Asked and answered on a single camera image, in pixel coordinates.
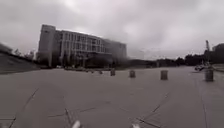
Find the large grey multi-storey building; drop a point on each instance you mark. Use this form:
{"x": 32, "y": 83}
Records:
{"x": 76, "y": 43}

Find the vehicle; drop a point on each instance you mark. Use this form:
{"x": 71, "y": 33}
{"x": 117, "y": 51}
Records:
{"x": 199, "y": 68}

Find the dark sloping bank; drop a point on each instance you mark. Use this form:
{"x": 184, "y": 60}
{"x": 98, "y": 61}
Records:
{"x": 13, "y": 63}

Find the robot's own part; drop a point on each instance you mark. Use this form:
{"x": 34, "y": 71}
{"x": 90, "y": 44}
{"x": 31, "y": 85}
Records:
{"x": 135, "y": 126}
{"x": 76, "y": 124}

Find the grey concrete paved plaza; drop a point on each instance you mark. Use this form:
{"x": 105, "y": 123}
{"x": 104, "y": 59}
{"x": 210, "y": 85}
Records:
{"x": 100, "y": 93}

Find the tall crane mast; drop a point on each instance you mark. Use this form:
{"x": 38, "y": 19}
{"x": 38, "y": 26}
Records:
{"x": 207, "y": 53}

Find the row of dark trees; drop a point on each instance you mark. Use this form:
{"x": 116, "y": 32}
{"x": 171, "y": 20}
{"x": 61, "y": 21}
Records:
{"x": 173, "y": 62}

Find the short grey bollard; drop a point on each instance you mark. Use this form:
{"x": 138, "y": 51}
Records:
{"x": 112, "y": 72}
{"x": 209, "y": 75}
{"x": 132, "y": 74}
{"x": 164, "y": 75}

